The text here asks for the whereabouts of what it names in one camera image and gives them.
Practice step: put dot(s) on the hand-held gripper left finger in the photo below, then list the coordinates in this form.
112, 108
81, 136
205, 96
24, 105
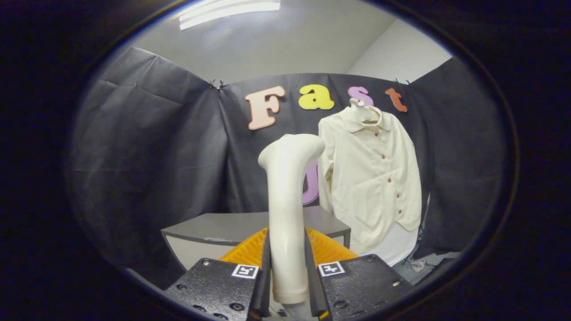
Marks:
263, 285

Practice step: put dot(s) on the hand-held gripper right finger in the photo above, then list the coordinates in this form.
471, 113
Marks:
313, 285

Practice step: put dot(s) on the cream button-up shirt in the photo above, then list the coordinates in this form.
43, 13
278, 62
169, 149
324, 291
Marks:
370, 187

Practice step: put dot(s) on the clear plastic sheet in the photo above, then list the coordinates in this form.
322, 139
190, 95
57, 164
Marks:
218, 240

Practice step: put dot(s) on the grey-topped white cabinet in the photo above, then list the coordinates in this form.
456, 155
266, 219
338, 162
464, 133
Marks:
223, 225

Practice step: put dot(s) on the white plug adapter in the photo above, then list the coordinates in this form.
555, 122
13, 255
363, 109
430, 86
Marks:
418, 266

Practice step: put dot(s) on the black backdrop cloth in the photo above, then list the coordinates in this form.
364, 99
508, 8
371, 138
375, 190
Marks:
156, 156

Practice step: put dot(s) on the black binder clip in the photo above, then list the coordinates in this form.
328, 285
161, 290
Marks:
217, 84
400, 81

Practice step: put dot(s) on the ceiling light panel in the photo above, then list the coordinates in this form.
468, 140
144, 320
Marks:
227, 11

